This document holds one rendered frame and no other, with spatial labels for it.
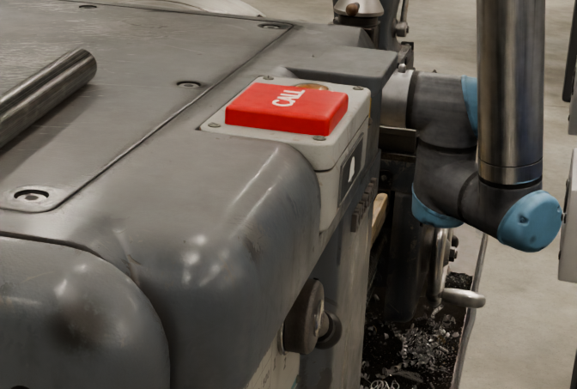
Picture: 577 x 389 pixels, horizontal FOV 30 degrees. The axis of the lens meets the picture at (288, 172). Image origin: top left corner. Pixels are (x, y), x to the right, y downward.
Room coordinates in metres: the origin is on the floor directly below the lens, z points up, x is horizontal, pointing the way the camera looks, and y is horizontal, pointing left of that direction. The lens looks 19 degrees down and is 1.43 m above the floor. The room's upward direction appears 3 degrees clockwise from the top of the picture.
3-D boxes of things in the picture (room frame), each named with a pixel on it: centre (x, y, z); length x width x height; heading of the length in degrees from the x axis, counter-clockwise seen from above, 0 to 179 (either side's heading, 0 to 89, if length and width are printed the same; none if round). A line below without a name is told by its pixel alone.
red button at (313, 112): (0.60, 0.00, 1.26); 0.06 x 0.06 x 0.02; 77
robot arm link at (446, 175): (1.31, -0.21, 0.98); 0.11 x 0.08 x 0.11; 33
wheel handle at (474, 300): (1.57, -0.29, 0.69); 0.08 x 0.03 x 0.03; 77
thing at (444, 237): (1.69, -0.25, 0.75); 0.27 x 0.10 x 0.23; 167
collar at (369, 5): (1.69, -0.10, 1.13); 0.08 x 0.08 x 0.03
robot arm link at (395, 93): (1.34, -0.13, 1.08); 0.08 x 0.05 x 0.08; 167
